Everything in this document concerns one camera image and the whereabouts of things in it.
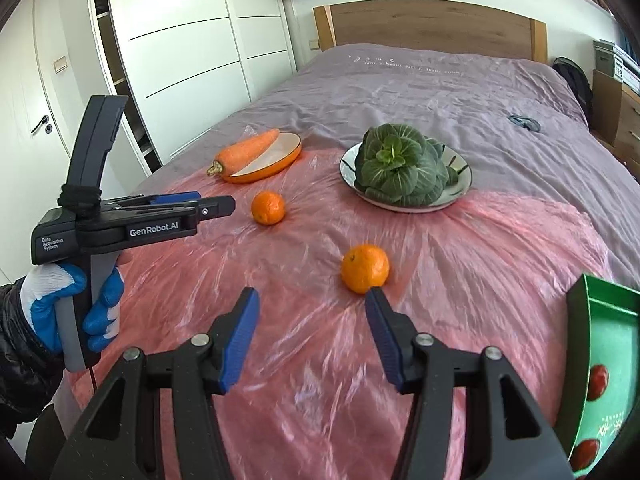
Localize white wardrobe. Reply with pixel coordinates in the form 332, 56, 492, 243
85, 0, 298, 176

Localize orange carrot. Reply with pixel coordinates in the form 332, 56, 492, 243
206, 128, 281, 177

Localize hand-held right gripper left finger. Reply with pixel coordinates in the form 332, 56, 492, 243
50, 287, 261, 480

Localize orange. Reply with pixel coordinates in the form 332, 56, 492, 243
341, 243, 390, 295
250, 190, 286, 226

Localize green bok choy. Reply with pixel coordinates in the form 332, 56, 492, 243
354, 123, 458, 207

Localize white printer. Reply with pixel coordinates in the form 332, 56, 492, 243
592, 39, 640, 83

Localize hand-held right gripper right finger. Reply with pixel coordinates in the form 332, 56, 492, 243
364, 287, 576, 480

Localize white door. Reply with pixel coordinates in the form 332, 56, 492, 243
0, 0, 126, 286

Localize person's left hand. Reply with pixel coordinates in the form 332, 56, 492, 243
22, 262, 126, 356

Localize red apple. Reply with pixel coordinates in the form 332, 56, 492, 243
570, 438, 602, 473
585, 364, 611, 402

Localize white striped-rim plate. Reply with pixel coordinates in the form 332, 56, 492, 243
339, 141, 473, 214

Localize black backpack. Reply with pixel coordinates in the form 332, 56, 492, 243
551, 56, 596, 128

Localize orange oval dish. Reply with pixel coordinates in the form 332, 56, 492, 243
220, 131, 303, 184

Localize wooden dresser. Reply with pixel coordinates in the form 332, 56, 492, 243
591, 69, 640, 161

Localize wooden headboard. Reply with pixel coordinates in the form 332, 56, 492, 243
313, 0, 548, 66

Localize black glasses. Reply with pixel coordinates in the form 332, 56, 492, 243
507, 114, 542, 133

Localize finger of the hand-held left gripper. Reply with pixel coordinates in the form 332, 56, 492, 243
107, 191, 202, 208
150, 196, 237, 221

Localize pink plastic sheet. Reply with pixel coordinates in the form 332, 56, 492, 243
67, 147, 616, 480

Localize green metal tray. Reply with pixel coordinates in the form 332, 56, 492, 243
554, 273, 640, 480

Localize person's left forearm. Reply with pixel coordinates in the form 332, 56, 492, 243
0, 280, 63, 441

